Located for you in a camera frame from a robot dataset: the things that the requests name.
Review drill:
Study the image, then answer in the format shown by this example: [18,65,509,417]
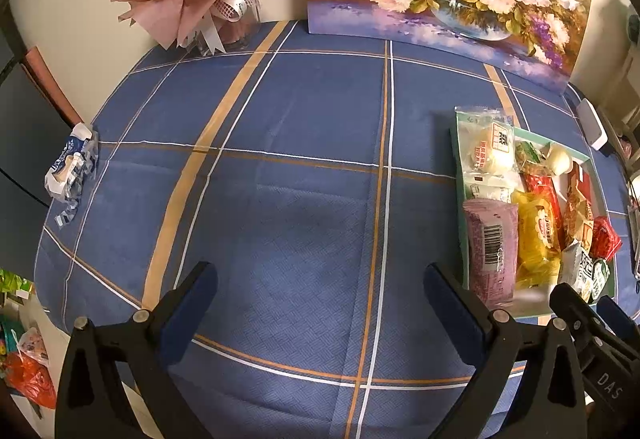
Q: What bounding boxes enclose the pink snack packet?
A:
[462,198,520,307]

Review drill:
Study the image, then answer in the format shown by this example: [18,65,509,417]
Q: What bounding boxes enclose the blue white tissue pack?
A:
[44,123,100,226]

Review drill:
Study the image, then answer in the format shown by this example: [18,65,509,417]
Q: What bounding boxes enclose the green packaging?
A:
[0,269,36,300]

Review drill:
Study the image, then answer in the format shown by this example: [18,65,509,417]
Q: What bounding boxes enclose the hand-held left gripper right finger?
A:
[423,263,587,439]

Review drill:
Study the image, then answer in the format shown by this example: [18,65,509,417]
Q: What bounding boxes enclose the red gold-print packet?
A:
[522,171,565,230]

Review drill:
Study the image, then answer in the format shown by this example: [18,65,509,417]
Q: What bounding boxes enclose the small red snack packet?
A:
[590,216,623,262]

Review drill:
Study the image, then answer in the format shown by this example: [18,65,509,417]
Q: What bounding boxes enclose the orange plastic bag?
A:
[5,326,57,410]

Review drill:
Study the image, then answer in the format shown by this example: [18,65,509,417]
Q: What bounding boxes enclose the white power adapter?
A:
[575,99,608,150]

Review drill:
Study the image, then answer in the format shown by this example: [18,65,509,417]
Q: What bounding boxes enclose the blue plaid tablecloth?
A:
[34,19,640,439]

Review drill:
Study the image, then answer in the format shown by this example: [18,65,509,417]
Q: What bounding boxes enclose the teal shallow box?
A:
[450,119,623,320]

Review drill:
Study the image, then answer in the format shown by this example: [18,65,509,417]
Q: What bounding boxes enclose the red packet with white strip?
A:
[567,162,596,192]

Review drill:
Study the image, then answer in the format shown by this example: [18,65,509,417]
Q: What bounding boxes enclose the white and green snack packet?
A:
[557,240,612,302]

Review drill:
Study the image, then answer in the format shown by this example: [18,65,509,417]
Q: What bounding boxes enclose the dark cabinet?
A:
[0,24,83,240]

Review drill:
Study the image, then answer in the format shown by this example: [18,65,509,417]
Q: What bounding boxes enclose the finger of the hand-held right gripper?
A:
[597,295,640,346]
[549,283,609,346]

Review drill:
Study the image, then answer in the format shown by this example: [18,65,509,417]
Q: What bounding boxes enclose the yellow snack packet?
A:
[511,190,563,287]

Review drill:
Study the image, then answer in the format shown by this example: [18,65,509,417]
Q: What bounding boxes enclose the pale snack wrapper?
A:
[462,170,518,204]

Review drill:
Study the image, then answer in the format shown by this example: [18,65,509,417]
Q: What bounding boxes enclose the orange yellow cracker packet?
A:
[564,176,596,252]

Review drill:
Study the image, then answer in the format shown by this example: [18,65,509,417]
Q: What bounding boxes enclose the white bun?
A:
[454,105,518,177]

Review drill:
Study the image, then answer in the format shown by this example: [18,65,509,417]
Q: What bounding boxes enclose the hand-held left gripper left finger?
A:
[55,261,219,439]

